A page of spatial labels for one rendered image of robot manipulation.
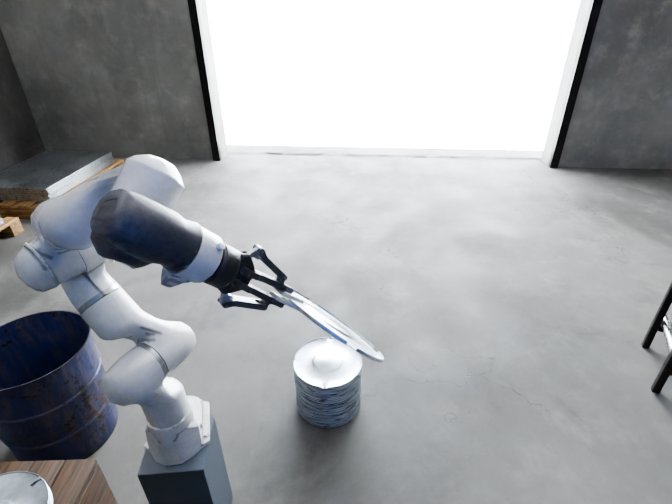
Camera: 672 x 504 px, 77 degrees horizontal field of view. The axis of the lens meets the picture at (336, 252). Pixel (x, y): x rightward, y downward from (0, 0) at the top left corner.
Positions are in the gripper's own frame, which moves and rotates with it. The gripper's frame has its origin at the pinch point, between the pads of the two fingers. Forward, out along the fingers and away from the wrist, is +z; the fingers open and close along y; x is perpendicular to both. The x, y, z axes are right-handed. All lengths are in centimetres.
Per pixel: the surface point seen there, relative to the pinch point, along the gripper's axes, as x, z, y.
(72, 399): 81, 19, -84
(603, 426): -38, 163, 16
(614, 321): -11, 215, 70
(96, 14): 461, 23, 79
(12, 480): 53, 2, -93
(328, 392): 33, 83, -34
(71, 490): 41, 13, -86
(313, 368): 45, 82, -31
